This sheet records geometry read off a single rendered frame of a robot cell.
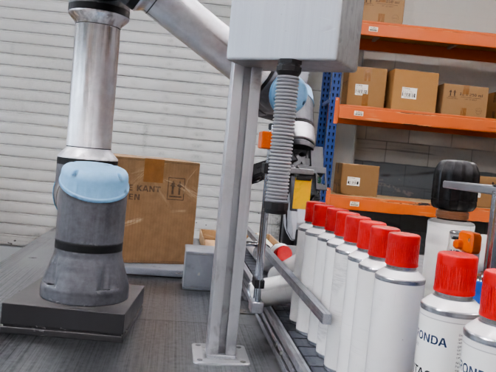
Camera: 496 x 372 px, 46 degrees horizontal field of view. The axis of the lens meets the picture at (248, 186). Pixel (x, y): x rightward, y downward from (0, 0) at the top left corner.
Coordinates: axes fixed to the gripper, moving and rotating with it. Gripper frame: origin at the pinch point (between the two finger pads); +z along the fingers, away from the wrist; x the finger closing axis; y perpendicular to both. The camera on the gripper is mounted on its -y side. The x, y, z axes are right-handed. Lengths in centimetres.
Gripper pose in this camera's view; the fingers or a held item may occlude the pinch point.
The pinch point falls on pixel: (288, 233)
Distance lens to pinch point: 115.8
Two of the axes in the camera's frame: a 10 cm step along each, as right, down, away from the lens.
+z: -0.2, 8.9, -4.5
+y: 9.9, 0.9, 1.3
